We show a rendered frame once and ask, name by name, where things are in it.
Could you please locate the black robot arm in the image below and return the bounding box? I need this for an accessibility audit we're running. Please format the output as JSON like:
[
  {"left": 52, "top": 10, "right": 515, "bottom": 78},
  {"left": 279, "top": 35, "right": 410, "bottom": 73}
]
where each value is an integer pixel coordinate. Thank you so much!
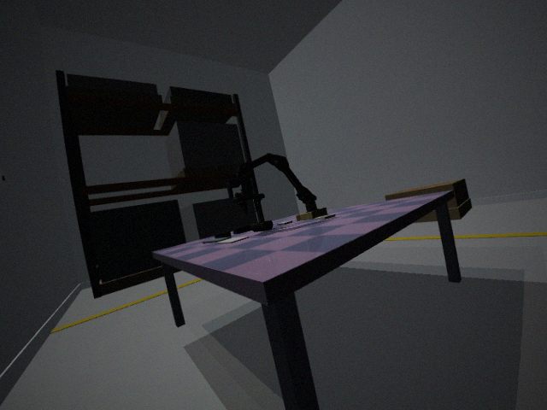
[{"left": 226, "top": 153, "right": 319, "bottom": 213}]

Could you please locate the dark grey controller unit with green rocker switches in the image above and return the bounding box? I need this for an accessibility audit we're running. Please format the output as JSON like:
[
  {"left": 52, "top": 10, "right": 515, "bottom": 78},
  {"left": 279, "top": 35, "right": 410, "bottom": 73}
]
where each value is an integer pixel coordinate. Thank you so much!
[{"left": 250, "top": 220, "right": 273, "bottom": 231}]

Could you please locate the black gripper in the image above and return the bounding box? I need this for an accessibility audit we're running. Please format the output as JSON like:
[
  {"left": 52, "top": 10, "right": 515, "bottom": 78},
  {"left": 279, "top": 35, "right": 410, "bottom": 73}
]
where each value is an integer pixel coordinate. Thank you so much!
[{"left": 232, "top": 185, "right": 265, "bottom": 214}]

